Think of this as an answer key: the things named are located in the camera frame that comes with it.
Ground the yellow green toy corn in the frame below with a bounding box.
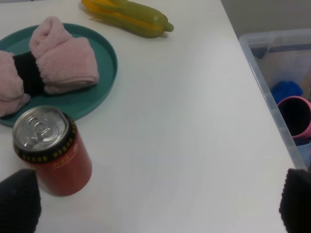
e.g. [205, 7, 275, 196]
[81, 0, 174, 38]

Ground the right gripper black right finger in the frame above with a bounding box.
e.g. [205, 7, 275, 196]
[279, 168, 311, 233]

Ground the pink towel black band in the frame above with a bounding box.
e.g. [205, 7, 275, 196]
[0, 17, 99, 117]

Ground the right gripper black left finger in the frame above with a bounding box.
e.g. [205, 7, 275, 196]
[0, 169, 41, 233]

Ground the teal round plate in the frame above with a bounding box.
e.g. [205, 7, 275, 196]
[0, 23, 118, 127]

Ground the red drink can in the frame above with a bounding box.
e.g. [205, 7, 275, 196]
[13, 106, 92, 196]

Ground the pink cup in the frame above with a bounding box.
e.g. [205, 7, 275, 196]
[277, 96, 311, 138]

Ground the blue object in bin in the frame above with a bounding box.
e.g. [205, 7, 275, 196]
[271, 81, 303, 103]

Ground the clear plastic storage bin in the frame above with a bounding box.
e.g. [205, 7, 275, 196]
[239, 29, 311, 170]

